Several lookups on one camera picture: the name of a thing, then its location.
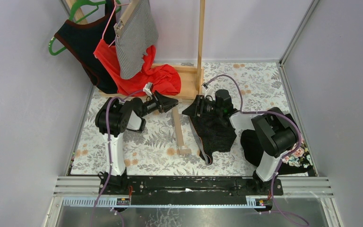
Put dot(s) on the green plastic hanger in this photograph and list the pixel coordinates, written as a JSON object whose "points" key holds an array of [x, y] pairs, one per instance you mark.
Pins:
{"points": [[76, 14]]}

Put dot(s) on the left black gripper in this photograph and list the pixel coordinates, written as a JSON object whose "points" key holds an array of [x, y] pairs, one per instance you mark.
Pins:
{"points": [[158, 102]]}

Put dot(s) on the wooden clothes rack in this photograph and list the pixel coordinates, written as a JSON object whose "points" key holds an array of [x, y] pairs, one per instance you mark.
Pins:
{"points": [[192, 77]]}

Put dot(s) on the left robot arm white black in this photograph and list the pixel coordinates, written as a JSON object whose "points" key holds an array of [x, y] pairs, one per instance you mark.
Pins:
{"points": [[117, 115]]}

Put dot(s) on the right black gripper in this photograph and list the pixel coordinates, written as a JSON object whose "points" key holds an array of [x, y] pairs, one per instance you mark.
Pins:
{"points": [[198, 106]]}

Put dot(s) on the wooden clip hanger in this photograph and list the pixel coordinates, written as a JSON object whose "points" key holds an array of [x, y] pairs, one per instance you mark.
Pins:
{"points": [[125, 16]]}

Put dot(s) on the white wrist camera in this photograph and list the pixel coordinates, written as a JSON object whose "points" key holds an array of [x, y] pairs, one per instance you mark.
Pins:
{"points": [[147, 89], [207, 90]]}

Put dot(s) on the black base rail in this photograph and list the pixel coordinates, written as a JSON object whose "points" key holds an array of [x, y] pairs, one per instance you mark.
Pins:
{"points": [[188, 190]]}

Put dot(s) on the black underwear orange trim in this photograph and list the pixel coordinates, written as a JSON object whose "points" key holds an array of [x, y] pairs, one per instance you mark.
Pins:
{"points": [[211, 136]]}

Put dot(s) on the floral patterned table mat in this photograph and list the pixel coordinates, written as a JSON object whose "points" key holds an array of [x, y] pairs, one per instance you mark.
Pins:
{"points": [[253, 86]]}

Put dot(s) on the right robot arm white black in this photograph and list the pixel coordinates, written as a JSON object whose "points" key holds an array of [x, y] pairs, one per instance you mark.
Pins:
{"points": [[277, 134]]}

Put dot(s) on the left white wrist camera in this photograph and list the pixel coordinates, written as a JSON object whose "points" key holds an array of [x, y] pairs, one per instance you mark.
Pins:
{"points": [[147, 89]]}

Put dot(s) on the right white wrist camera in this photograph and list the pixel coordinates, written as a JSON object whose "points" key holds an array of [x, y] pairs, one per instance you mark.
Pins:
{"points": [[207, 90]]}

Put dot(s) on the pink wire hanger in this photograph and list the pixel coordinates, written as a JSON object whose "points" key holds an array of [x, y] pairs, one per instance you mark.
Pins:
{"points": [[116, 5]]}

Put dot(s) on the dark tank top red trim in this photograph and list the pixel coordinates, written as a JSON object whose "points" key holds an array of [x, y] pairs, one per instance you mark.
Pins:
{"points": [[81, 41]]}

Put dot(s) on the grey striped underwear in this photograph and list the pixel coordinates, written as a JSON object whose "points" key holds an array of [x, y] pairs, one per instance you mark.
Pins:
{"points": [[139, 33]]}

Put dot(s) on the black floral garment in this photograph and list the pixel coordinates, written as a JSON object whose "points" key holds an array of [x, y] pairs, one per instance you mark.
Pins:
{"points": [[299, 162]]}

